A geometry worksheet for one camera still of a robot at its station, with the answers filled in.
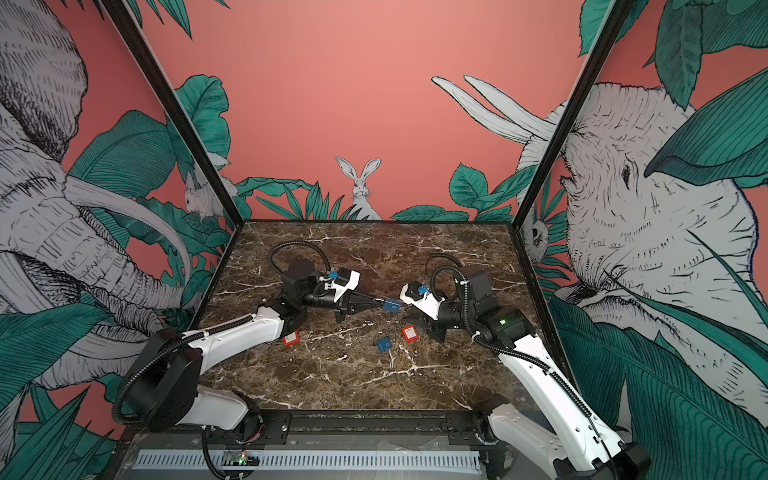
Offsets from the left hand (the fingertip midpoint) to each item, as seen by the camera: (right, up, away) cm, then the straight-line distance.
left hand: (378, 301), depth 69 cm
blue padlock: (+3, -1, -1) cm, 4 cm away
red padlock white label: (+9, -13, +20) cm, 26 cm away
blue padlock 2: (+1, -16, +19) cm, 25 cm away
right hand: (+7, -2, -1) cm, 7 cm away
